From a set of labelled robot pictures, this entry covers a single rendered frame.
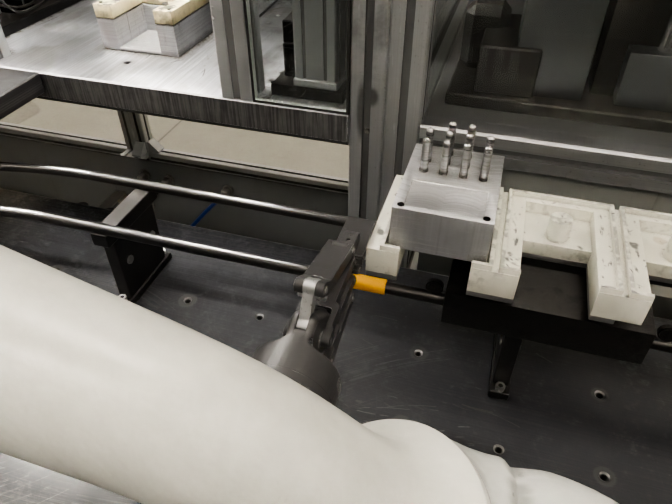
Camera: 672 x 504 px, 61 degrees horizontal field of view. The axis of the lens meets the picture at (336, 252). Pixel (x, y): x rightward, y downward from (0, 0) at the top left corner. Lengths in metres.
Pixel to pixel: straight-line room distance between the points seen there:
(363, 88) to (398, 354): 0.33
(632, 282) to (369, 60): 0.38
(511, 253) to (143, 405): 0.46
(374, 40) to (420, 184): 0.20
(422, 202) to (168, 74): 0.47
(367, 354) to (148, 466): 0.57
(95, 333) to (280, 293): 0.64
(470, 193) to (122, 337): 0.44
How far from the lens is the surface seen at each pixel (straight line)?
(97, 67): 0.94
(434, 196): 0.56
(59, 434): 0.18
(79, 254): 0.95
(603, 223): 0.66
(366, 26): 0.70
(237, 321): 0.78
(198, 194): 0.77
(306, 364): 0.42
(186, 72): 0.89
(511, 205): 0.65
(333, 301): 0.49
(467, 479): 0.24
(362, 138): 0.75
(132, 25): 1.02
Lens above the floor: 1.24
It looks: 40 degrees down
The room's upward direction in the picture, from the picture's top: straight up
